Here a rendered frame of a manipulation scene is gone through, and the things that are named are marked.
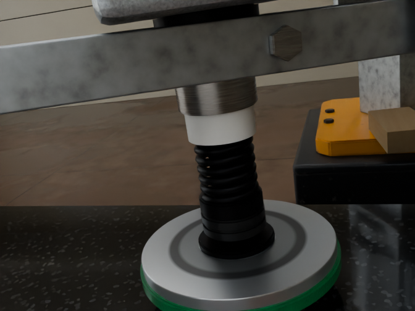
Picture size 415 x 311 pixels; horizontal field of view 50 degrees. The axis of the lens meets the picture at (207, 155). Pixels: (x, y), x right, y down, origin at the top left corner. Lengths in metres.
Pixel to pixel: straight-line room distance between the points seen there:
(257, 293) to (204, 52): 0.21
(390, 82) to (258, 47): 0.89
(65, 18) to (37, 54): 7.15
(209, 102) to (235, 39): 0.06
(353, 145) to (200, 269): 0.75
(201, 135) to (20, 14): 7.56
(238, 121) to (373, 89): 0.93
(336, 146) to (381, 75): 0.25
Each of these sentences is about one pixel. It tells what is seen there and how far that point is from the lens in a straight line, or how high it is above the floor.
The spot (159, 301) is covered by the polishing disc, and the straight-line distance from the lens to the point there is 0.45.
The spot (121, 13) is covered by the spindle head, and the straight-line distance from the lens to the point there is 0.32.
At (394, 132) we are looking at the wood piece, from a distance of 1.01.
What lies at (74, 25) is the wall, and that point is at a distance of 7.45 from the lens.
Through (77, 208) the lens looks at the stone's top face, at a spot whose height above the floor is 0.82.
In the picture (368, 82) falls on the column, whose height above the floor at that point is 0.87.
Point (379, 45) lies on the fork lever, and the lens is 0.44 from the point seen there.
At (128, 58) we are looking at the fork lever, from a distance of 0.37.
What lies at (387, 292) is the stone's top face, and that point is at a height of 0.82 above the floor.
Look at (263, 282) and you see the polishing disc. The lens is 0.42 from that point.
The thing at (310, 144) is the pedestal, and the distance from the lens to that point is 1.25.
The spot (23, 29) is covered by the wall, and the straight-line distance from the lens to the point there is 7.93.
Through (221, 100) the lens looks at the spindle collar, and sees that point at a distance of 0.40.
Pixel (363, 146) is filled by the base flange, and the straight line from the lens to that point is 1.14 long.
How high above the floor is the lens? 1.12
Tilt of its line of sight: 18 degrees down
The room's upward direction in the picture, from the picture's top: 9 degrees counter-clockwise
